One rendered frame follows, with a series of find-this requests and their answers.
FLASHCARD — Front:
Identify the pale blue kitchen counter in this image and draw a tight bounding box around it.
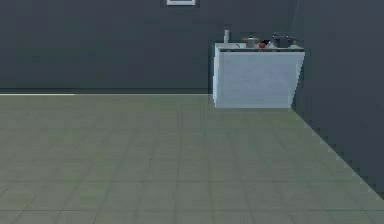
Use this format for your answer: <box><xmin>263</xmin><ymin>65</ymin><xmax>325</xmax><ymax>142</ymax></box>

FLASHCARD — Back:
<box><xmin>212</xmin><ymin>41</ymin><xmax>306</xmax><ymax>110</ymax></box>

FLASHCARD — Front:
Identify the silver lidded pot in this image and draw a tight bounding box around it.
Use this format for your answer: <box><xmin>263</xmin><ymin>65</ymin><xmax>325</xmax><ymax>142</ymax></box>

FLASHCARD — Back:
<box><xmin>242</xmin><ymin>34</ymin><xmax>260</xmax><ymax>49</ymax></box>

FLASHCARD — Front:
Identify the dark grey coffee machine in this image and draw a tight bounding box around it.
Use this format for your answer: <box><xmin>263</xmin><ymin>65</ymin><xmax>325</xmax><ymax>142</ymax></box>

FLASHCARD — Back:
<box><xmin>271</xmin><ymin>32</ymin><xmax>296</xmax><ymax>49</ymax></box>

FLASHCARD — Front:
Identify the white framed wall picture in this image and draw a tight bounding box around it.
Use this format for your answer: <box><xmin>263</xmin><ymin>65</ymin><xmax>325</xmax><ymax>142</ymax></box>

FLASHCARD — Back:
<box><xmin>166</xmin><ymin>0</ymin><xmax>197</xmax><ymax>7</ymax></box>

